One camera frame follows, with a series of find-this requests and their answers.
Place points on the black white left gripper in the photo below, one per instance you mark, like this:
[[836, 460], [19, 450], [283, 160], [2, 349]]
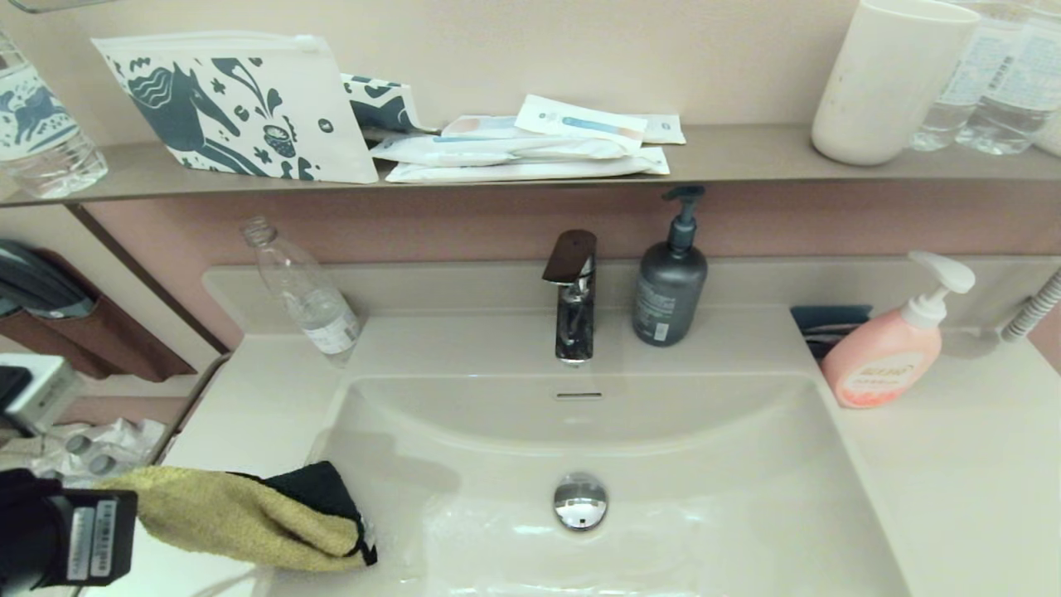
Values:
[[37, 390]]

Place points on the yellow cloth with black trim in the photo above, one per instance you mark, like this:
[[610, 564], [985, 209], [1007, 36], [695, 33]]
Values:
[[232, 518]]

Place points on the chrome faucet with dark lever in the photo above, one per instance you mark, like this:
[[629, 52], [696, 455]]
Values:
[[574, 323]]

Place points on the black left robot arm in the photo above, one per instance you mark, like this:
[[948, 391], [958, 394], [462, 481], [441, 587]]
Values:
[[25, 531]]

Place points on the white sink basin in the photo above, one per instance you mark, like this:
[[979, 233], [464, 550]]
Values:
[[704, 497]]

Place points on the brown hanging holder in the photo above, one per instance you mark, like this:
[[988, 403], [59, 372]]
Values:
[[116, 348]]

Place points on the plastic wrapped water bottle pack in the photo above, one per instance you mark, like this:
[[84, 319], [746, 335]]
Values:
[[108, 448]]

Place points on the dark grey hair dryer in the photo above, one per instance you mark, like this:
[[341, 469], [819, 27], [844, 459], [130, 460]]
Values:
[[33, 282]]

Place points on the water bottle with horse label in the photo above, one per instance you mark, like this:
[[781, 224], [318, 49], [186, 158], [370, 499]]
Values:
[[38, 124]]

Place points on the empty clear plastic bottle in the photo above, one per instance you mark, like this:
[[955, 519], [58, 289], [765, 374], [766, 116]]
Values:
[[308, 298]]

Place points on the white pouch with horse print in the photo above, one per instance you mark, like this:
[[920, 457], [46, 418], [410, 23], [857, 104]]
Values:
[[247, 108]]

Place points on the small white blue printed pouch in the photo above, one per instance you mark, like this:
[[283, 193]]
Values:
[[384, 106]]

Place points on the long white sealed packet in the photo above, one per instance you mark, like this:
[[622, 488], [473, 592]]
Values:
[[514, 171], [464, 150]]

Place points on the white packet with orange print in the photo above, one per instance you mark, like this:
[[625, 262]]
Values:
[[481, 127]]

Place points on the chrome drain stopper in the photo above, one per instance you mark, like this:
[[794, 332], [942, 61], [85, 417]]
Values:
[[580, 504]]

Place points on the white packet with blue toothbrush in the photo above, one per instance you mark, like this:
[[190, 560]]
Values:
[[580, 123]]

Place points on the dark grey pump bottle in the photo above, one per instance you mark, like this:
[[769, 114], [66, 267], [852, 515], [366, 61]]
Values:
[[667, 298]]

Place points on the small white square packet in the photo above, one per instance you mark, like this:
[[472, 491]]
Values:
[[667, 129]]

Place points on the dark blue box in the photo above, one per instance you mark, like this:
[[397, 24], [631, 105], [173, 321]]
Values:
[[829, 319]]

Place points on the pink soap pump bottle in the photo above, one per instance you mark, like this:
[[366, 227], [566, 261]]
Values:
[[879, 356]]

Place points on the tall white cup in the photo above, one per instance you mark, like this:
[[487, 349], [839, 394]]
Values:
[[889, 83]]

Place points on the clear water bottle white label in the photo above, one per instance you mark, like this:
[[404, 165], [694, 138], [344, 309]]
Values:
[[963, 91], [1021, 83]]

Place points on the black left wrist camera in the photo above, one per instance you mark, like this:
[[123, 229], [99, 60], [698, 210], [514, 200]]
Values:
[[99, 537]]

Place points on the brown wall shelf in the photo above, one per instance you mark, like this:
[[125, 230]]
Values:
[[746, 157]]

